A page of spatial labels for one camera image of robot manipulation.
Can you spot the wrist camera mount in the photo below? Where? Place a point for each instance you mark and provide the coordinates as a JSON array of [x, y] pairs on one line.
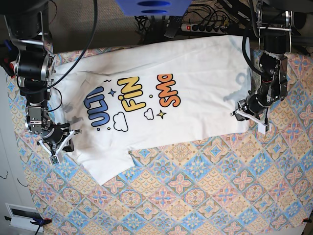
[[263, 126], [55, 155]]

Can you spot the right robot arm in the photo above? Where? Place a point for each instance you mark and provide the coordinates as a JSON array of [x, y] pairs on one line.
[[27, 22]]

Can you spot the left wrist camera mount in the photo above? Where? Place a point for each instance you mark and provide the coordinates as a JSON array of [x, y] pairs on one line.
[[263, 126]]

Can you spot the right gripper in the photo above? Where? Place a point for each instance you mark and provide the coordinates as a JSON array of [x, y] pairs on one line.
[[55, 135]]

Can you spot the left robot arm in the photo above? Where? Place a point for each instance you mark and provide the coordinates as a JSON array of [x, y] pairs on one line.
[[272, 27]]

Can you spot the red black clamp upper left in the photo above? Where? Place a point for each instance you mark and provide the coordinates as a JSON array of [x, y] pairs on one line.
[[8, 54]]

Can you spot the blue plastic box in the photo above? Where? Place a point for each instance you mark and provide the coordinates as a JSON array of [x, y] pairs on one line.
[[154, 7]]

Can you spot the white power strip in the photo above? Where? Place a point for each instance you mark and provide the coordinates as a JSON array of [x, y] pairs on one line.
[[203, 28]]

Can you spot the white printed T-shirt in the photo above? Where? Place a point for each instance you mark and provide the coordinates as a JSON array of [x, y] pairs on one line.
[[149, 96]]

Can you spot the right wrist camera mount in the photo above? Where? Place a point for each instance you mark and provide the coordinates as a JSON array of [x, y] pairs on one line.
[[55, 155]]

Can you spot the patterned tablecloth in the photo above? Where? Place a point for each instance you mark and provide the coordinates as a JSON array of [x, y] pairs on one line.
[[237, 184]]

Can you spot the blue clamp lower left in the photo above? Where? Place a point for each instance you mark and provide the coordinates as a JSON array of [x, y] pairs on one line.
[[40, 221]]

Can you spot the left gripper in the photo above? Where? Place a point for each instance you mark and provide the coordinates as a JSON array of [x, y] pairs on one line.
[[253, 105]]

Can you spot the white wall outlet plate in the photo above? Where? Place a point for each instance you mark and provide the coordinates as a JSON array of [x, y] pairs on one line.
[[24, 212]]

